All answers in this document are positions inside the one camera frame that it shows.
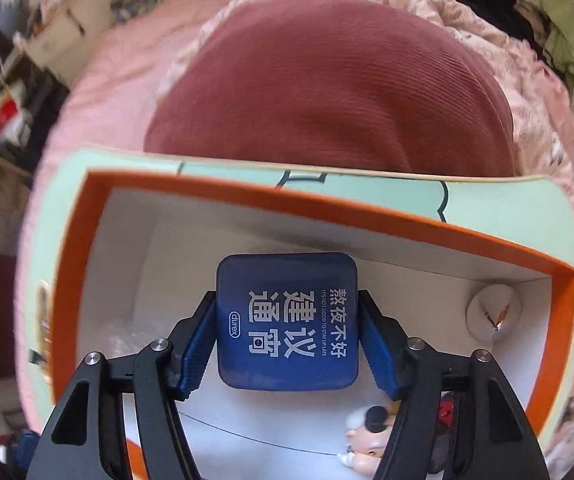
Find cartoon figurine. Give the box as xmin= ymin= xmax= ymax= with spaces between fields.
xmin=344 ymin=405 xmax=398 ymax=468

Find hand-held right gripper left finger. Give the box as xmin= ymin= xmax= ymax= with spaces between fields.
xmin=26 ymin=290 xmax=218 ymax=480

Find red toy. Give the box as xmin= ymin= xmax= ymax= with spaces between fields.
xmin=437 ymin=392 xmax=462 ymax=431

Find orange cardboard box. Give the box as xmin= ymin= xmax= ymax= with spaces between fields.
xmin=52 ymin=170 xmax=574 ymax=480

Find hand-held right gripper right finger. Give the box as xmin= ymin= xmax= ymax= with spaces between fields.
xmin=358 ymin=289 xmax=550 ymax=480

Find white round badge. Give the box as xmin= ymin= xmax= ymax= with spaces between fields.
xmin=466 ymin=284 xmax=522 ymax=343

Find thin black wire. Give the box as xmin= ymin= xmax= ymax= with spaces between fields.
xmin=177 ymin=411 xmax=350 ymax=457

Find pink floral blanket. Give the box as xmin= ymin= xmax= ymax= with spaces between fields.
xmin=157 ymin=0 xmax=574 ymax=201

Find black clothes pile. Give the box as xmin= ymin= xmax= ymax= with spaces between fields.
xmin=437 ymin=0 xmax=548 ymax=56

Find green cartoon desktop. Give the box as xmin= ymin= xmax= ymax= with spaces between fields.
xmin=17 ymin=147 xmax=574 ymax=461

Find maroon pillow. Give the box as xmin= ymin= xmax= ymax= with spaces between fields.
xmin=144 ymin=0 xmax=518 ymax=177

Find white drawer cabinet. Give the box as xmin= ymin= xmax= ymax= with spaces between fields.
xmin=22 ymin=0 xmax=118 ymax=81

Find blue tin box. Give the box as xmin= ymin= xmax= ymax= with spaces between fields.
xmin=216 ymin=252 xmax=359 ymax=392

